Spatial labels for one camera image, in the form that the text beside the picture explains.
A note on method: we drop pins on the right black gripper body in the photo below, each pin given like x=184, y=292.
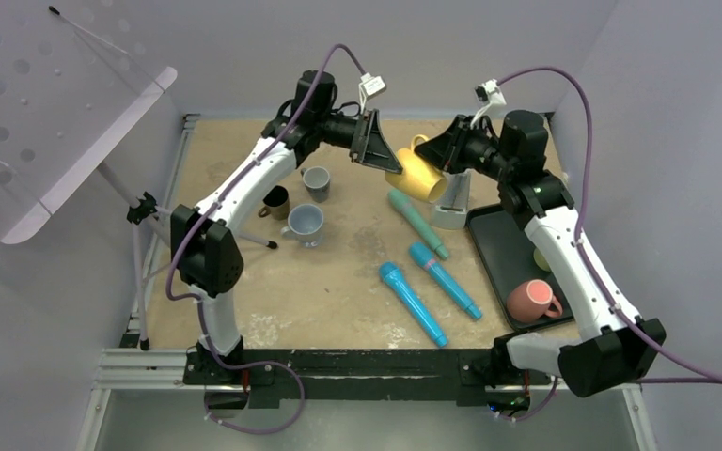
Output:
x=470, y=147

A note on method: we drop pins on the green toy microphone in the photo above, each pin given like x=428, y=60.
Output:
x=403, y=205

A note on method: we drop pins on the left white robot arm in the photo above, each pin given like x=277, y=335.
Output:
x=203, y=237

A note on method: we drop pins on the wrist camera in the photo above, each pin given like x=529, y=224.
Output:
x=369, y=87
x=490, y=97

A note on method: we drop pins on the aluminium frame rail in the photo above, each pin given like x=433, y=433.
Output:
x=350, y=400

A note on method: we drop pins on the light grey mug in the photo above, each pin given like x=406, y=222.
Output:
x=304, y=224

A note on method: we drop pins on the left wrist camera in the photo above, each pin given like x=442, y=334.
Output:
x=369, y=87

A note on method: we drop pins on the green cup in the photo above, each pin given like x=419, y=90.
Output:
x=540, y=260

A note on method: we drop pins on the white music stand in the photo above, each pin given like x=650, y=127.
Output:
x=72, y=87

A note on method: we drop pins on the black tray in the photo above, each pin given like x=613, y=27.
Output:
x=507, y=257

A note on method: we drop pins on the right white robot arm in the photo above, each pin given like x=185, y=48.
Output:
x=612, y=349

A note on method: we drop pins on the blue toy microphone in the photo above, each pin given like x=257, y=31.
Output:
x=392, y=276

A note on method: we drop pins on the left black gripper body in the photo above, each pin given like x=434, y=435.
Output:
x=362, y=128

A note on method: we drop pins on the black base bar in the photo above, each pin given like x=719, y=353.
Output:
x=466, y=377

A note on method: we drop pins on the pink mug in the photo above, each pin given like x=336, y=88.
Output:
x=533, y=300

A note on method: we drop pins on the dark blue-grey mug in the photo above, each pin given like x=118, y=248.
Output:
x=317, y=181

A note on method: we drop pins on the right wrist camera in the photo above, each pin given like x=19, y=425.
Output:
x=490, y=97

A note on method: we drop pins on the yellow cup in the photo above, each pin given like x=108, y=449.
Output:
x=418, y=179

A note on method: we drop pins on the brown mug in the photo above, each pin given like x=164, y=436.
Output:
x=276, y=204

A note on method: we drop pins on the blue microphone pink band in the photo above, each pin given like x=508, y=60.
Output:
x=425, y=259

